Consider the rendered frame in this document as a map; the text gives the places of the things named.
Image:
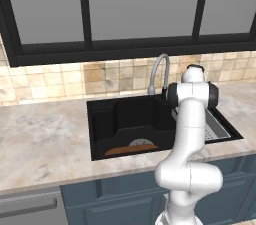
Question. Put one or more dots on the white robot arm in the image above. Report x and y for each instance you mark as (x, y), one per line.
(188, 125)

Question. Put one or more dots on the black kitchen sink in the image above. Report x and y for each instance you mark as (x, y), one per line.
(133, 122)

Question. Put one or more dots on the grey curved sink faucet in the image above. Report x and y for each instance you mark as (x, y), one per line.
(159, 67)

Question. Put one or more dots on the brown wooden cutting board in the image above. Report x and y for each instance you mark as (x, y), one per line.
(130, 150)

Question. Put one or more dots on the black framed window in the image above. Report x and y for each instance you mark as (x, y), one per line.
(133, 12)

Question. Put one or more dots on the grey perforated drain tray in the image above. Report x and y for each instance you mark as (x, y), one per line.
(215, 129)

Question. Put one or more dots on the blue cabinet door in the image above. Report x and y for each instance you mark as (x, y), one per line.
(233, 192)
(116, 199)

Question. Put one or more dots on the grey dishwasher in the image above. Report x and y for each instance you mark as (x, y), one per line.
(30, 207)

